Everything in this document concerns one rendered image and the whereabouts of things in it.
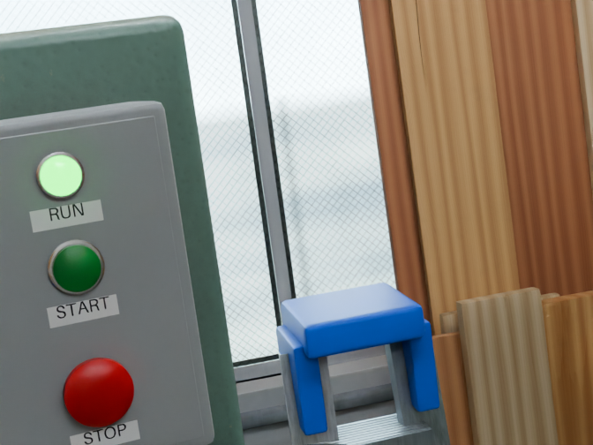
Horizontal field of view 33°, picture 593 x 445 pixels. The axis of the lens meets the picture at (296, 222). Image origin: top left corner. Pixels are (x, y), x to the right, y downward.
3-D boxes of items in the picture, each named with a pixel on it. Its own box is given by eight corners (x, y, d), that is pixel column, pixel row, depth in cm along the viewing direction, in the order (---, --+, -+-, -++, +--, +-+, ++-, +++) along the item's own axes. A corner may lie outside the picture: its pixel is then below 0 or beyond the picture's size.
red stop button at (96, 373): (68, 429, 43) (56, 364, 43) (136, 413, 44) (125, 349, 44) (71, 437, 42) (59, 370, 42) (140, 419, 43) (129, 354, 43)
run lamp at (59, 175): (40, 202, 42) (32, 155, 41) (87, 194, 42) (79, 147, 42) (41, 204, 41) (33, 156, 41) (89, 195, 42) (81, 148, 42)
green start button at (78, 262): (52, 299, 42) (42, 245, 42) (108, 289, 43) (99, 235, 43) (54, 302, 42) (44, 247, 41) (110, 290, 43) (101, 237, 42)
